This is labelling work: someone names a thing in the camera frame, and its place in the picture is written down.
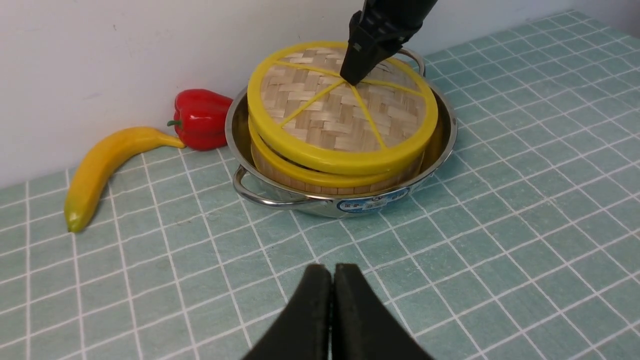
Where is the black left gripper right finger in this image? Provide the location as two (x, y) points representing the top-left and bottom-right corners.
(332, 263), (432, 360)

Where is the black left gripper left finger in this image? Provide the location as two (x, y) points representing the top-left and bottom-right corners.
(244, 264), (332, 360)

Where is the yellow woven steamer lid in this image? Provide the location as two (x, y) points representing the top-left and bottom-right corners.
(246, 41), (439, 176)

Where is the yellow bamboo steamer basket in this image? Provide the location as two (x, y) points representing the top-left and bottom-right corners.
(247, 120), (425, 195)

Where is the stainless steel pot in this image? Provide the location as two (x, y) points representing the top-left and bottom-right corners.
(225, 48), (458, 218)

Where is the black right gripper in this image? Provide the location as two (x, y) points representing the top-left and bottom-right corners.
(340, 0), (437, 85)

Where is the red bell pepper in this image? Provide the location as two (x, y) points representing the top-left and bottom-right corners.
(167, 88), (233, 152)

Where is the yellow banana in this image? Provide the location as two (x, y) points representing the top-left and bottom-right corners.
(64, 126), (185, 233)

